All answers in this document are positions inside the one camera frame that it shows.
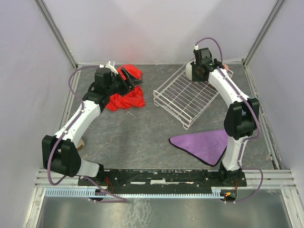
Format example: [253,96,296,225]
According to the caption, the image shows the cream ceramic mug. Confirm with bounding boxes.
[185,61,195,81]

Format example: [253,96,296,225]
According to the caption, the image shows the pink plastic tumbler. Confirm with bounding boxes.
[223,64,229,71]

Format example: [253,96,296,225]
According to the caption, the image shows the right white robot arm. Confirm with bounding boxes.
[186,46,260,171]

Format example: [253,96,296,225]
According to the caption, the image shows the beige cup behind arm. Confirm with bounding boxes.
[76,138,85,150]

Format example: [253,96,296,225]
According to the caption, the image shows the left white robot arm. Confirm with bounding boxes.
[42,65,144,177]

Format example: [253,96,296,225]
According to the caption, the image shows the red crumpled cloth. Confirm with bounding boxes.
[106,64,146,112]

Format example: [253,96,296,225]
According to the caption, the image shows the purple microfiber cloth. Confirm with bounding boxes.
[169,130,228,167]

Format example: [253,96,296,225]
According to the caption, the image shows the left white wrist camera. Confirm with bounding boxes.
[99,60,118,75]

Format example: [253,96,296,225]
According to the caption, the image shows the white wire dish rack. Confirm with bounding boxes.
[153,64,219,130]

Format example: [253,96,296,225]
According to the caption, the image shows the black mounting base plate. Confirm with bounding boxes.
[92,169,247,194]

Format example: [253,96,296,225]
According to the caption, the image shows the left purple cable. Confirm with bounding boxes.
[48,65,129,204]

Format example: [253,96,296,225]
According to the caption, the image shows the light blue cable duct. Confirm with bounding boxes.
[44,186,226,199]

